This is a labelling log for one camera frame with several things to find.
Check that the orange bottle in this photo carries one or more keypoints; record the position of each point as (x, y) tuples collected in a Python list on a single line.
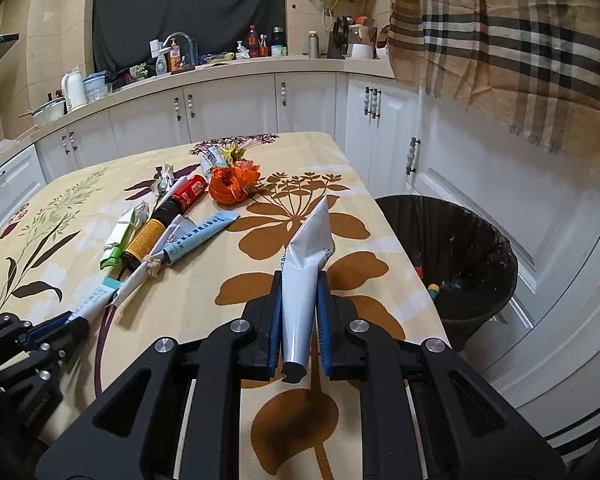
[(175, 57)]

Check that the silver thermos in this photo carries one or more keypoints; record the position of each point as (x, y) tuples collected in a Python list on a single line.
[(313, 44)]

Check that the green white wrapper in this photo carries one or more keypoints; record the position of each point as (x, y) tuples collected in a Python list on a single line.
[(164, 177)]

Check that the yellow snack packet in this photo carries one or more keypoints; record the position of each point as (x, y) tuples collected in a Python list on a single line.
[(235, 152)]

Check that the floral tablecloth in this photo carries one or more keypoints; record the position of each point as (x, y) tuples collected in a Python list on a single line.
[(205, 280)]

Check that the dark soda bottle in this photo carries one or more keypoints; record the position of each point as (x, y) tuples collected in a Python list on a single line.
[(253, 42)]

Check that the black knife block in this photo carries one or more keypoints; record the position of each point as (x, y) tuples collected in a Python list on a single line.
[(337, 42)]

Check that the black trash bin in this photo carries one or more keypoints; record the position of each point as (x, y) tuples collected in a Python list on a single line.
[(455, 260)]

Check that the green white packet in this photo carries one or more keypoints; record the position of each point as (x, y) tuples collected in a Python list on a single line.
[(117, 240)]

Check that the long blue white tube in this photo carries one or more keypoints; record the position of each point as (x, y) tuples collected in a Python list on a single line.
[(200, 235)]

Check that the white electric kettle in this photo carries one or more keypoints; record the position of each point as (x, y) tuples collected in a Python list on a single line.
[(74, 90)]

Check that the orange crumpled bag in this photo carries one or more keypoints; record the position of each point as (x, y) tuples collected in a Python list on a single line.
[(230, 185)]

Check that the white blue powder packet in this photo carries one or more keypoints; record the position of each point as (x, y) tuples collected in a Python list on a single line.
[(212, 160)]

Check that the dark window curtain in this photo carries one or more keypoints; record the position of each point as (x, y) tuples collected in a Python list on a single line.
[(190, 5)]

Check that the plaid cloth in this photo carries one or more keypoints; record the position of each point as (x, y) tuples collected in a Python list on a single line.
[(505, 35)]

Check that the red can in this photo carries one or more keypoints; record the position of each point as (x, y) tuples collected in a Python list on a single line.
[(190, 190)]

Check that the white rolled wrapper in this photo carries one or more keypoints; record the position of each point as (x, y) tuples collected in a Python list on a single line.
[(135, 285)]

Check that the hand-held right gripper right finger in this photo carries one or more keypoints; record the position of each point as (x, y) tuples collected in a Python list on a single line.
[(322, 320)]

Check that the clear plastic container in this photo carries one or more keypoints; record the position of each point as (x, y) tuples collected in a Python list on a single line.
[(96, 89)]

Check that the white squeeze tube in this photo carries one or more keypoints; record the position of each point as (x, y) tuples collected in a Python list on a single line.
[(305, 270)]

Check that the white dish soap bottle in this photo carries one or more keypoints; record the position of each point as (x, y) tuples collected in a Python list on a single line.
[(161, 66)]

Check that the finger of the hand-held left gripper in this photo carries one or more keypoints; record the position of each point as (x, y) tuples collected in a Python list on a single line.
[(70, 337), (45, 331)]

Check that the chrome faucet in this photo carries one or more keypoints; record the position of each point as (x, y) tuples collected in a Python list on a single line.
[(180, 37)]

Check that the pot with lid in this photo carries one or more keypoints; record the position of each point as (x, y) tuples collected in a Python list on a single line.
[(50, 112)]

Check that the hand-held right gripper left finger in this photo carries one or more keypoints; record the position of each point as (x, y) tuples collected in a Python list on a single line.
[(275, 320)]

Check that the beige countertop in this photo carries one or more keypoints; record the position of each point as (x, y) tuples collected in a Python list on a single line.
[(230, 67)]

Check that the black thermos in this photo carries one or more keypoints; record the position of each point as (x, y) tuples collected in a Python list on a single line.
[(278, 40)]

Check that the brown bottle with yellow label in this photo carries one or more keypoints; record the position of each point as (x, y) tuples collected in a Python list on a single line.
[(145, 240)]

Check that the white kitchen cabinets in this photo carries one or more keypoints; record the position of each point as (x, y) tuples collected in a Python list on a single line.
[(305, 105)]

